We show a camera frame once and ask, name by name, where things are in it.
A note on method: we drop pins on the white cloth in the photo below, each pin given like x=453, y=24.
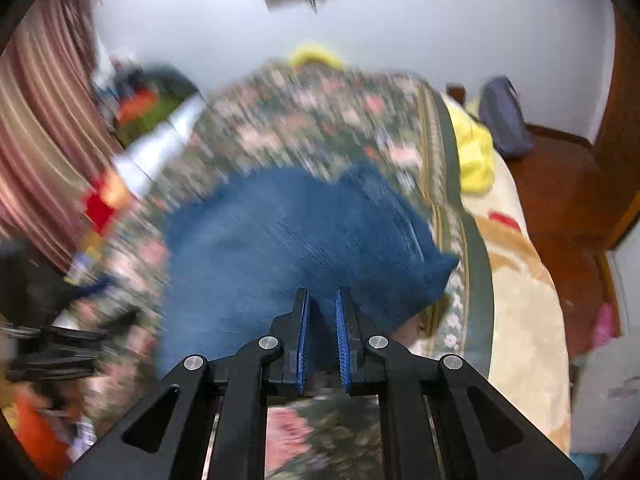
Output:
x=160, y=147

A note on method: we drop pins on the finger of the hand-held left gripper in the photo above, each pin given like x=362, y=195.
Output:
x=55, y=367
x=60, y=335

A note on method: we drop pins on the striped curtain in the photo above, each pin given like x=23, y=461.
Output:
x=40, y=130

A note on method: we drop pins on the beige printed blanket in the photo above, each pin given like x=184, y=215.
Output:
x=520, y=320

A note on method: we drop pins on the red plush toy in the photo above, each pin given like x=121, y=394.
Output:
x=102, y=207

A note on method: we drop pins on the blue denim jacket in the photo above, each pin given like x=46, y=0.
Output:
x=280, y=240

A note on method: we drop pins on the orange cloth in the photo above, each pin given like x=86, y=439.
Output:
x=32, y=435

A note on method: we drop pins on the pink object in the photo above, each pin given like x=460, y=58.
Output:
x=603, y=331

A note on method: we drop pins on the grey-blue bag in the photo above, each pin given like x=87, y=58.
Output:
x=505, y=117

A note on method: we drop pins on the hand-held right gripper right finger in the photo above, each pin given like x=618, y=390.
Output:
x=342, y=340

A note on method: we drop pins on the floral blanket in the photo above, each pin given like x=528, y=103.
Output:
x=310, y=110

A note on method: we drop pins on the yellow cloth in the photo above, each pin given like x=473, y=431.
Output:
x=316, y=56
x=475, y=155

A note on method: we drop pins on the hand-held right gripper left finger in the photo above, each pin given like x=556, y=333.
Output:
x=301, y=340

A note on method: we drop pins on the grey cloth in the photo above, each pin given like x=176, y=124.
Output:
x=602, y=400

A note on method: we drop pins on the green cloth pile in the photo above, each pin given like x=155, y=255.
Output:
x=150, y=105

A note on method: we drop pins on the brown wooden door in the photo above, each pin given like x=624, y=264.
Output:
x=622, y=110

